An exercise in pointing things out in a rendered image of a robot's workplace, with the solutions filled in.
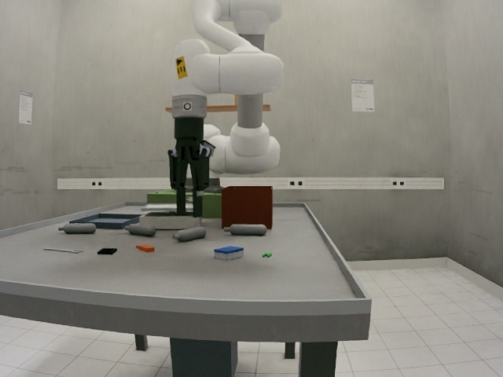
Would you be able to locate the red open box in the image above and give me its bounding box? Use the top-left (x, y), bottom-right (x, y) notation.
top-left (222, 186), bottom-right (273, 229)

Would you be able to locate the orange block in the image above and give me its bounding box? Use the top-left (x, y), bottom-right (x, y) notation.
top-left (136, 245), bottom-right (155, 252)

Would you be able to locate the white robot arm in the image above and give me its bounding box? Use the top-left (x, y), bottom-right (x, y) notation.
top-left (170, 0), bottom-right (285, 193)

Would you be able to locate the grey table edge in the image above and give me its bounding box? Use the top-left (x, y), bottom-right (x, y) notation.
top-left (0, 202), bottom-right (372, 316)

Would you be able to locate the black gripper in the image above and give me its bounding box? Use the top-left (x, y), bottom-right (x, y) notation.
top-left (167, 118), bottom-right (212, 218)

